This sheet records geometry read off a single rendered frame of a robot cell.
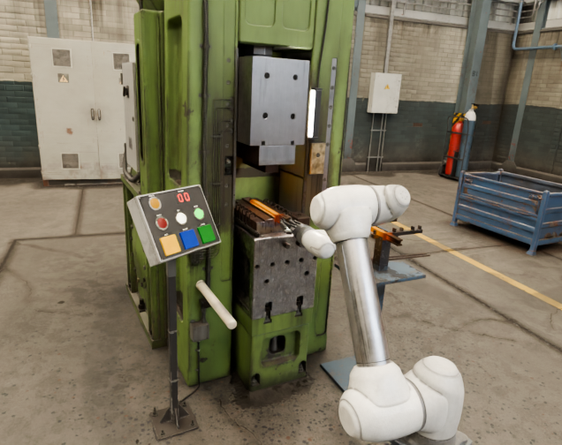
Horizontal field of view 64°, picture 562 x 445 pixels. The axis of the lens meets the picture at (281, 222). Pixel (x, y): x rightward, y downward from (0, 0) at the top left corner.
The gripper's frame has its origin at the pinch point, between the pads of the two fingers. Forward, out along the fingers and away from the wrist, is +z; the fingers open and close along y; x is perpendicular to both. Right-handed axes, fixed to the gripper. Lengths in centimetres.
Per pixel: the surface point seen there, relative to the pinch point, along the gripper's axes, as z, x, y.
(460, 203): 190, -77, 364
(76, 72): 547, 43, -50
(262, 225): 5.0, -3.7, -9.4
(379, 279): -27, -28, 44
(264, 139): 6.8, 39.3, -9.9
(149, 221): -16, 12, -69
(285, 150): 6.7, 34.0, 2.0
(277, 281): -2.1, -32.8, -2.3
